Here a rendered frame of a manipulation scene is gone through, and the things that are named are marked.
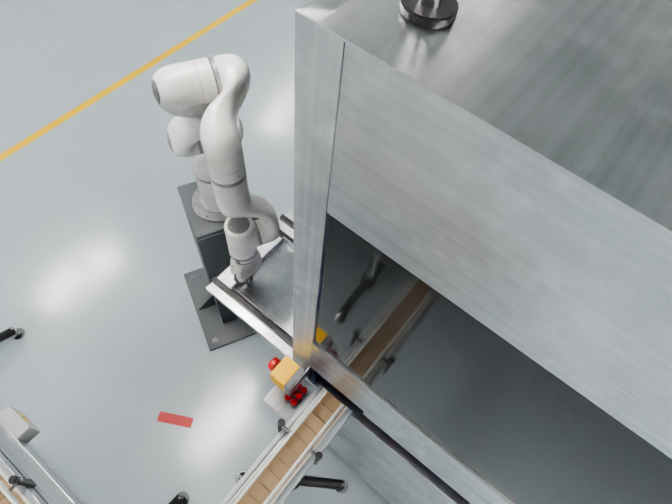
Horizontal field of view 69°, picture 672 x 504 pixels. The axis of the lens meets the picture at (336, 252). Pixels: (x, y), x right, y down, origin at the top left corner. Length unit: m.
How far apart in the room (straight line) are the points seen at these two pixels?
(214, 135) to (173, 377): 1.62
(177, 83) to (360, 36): 0.75
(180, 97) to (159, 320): 1.64
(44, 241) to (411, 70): 2.77
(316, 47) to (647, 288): 0.40
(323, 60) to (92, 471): 2.25
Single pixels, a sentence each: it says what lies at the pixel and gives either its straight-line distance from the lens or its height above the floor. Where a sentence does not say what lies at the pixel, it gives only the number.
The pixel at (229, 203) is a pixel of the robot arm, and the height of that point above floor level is 1.37.
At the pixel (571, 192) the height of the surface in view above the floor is 2.08.
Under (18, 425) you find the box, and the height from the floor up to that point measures 0.54.
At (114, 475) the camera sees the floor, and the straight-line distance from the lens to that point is 2.54.
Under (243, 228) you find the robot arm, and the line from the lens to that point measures 1.39.
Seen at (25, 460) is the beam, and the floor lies 0.55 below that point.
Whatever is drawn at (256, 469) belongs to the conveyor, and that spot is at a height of 0.93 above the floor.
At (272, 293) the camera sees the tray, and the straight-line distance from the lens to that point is 1.69.
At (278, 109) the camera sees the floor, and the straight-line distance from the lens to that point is 3.46.
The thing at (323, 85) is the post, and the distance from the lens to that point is 0.58.
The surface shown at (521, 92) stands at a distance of 0.51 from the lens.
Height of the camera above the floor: 2.41
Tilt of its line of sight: 60 degrees down
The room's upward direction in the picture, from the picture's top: 9 degrees clockwise
